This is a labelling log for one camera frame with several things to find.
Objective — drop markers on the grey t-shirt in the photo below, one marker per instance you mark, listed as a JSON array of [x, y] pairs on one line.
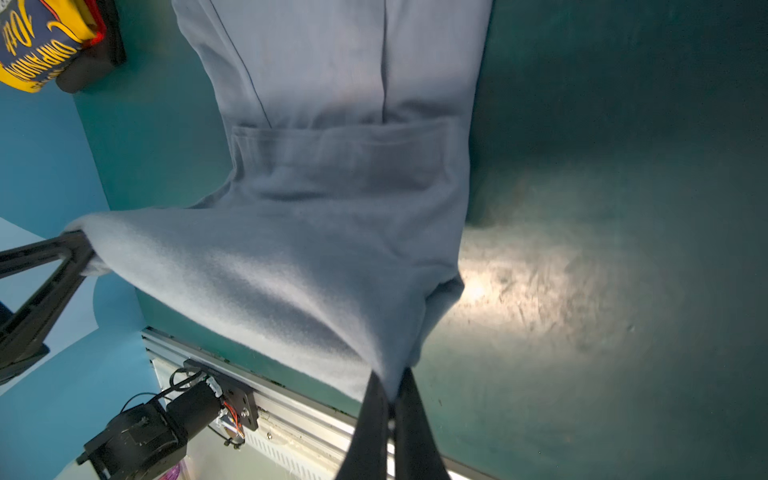
[[333, 245]]

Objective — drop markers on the folded red t-shirt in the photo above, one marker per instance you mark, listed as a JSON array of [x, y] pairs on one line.
[[96, 22]]

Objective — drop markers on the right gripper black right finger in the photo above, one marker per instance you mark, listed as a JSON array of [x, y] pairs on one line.
[[416, 454]]

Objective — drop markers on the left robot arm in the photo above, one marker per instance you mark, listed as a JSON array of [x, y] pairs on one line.
[[142, 442]]

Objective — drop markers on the folded black t-shirt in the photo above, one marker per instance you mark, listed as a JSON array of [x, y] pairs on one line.
[[100, 59]]

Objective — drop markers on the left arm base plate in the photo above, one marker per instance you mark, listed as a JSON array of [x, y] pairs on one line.
[[235, 393]]

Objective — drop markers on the front aluminium rail bed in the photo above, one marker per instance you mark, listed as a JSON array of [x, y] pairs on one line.
[[305, 437]]

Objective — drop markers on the folded yellow t-shirt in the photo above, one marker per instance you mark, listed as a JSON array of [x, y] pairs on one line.
[[39, 39]]

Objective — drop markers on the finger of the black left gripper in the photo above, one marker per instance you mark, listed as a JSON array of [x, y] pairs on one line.
[[24, 331]]

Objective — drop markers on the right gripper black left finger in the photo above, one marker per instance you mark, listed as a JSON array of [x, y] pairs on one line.
[[367, 455]]

